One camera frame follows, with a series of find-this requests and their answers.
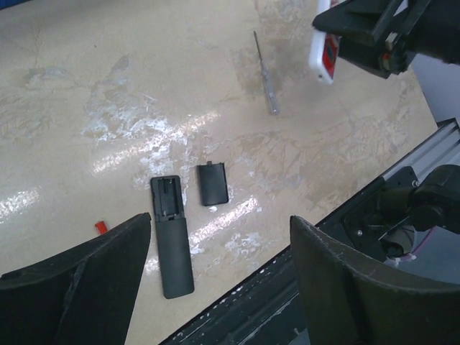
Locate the red orange battery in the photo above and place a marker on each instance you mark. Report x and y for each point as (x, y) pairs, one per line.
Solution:
(101, 227)

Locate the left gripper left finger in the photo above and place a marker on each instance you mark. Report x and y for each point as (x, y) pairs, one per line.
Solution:
(84, 295)

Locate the black battery cover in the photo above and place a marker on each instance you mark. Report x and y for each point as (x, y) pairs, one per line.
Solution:
(212, 183)

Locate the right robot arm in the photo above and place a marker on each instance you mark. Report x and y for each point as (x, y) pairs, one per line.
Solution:
(384, 217)

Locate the black remote control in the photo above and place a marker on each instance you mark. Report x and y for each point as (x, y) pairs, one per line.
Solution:
(172, 237)

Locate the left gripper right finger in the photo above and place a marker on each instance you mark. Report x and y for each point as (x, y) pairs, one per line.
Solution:
(350, 298)

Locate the white red remote control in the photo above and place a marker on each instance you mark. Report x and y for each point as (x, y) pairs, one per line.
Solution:
(324, 52)

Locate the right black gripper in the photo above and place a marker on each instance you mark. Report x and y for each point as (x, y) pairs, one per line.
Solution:
(381, 22)

